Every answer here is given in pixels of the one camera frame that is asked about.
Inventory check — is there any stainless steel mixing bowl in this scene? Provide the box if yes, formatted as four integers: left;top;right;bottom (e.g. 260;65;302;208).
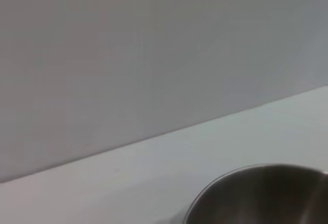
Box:
182;164;328;224

